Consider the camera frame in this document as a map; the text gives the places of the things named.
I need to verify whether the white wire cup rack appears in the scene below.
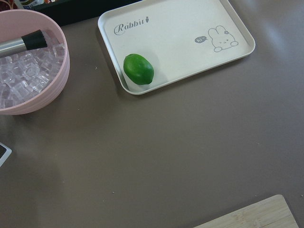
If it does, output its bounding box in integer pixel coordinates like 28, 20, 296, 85
0, 143, 12, 166

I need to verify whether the green lime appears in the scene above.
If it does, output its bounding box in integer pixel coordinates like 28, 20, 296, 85
123, 54, 154, 85

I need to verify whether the wooden cutting board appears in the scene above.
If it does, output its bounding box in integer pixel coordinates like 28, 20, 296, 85
198, 195, 298, 228

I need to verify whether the steel muddler black tip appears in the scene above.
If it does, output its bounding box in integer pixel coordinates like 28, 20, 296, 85
0, 29, 48, 58

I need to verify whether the pink bowl with ice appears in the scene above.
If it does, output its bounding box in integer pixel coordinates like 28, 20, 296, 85
0, 9, 70, 115

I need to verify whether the cream rabbit tray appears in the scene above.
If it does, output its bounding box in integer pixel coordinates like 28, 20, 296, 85
98, 0, 256, 95

